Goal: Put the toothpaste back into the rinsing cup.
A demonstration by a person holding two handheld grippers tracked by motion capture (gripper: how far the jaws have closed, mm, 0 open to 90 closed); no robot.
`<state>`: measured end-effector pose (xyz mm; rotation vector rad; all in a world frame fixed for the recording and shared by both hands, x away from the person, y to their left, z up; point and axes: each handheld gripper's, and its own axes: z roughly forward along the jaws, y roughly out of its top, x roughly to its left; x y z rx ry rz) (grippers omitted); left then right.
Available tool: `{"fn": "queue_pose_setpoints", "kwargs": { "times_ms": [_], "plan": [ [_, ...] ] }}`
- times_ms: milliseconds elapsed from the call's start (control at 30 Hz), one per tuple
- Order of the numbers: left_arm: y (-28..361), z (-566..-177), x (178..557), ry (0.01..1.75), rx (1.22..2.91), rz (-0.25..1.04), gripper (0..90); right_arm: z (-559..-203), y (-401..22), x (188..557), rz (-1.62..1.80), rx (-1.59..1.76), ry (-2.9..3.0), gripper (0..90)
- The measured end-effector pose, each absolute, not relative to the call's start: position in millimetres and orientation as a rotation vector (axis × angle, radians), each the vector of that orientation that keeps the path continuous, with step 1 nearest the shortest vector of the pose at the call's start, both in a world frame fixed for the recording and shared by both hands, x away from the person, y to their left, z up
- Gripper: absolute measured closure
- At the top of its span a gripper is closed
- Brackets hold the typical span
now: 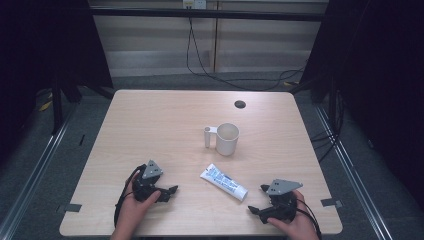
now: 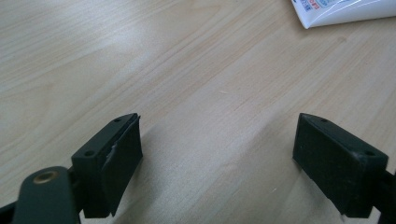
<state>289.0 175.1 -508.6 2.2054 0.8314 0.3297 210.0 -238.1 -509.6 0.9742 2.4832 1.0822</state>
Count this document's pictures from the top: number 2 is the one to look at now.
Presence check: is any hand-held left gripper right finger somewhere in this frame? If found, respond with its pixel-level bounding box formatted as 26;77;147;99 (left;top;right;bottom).
291;112;389;219

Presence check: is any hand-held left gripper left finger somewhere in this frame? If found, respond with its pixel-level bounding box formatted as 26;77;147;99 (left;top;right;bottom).
70;112;144;219

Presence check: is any white packet with red print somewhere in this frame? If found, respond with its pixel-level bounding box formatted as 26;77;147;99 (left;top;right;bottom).
290;0;396;30

